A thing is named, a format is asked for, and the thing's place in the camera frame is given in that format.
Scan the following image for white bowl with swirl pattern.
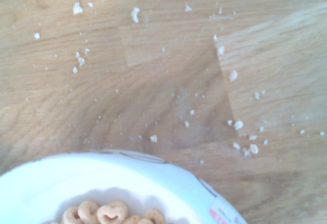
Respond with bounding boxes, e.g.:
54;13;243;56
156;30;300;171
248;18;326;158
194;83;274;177
0;148;250;224

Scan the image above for heart-shaped cereal pieces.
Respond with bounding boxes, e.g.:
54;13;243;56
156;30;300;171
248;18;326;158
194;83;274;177
61;200;167;224

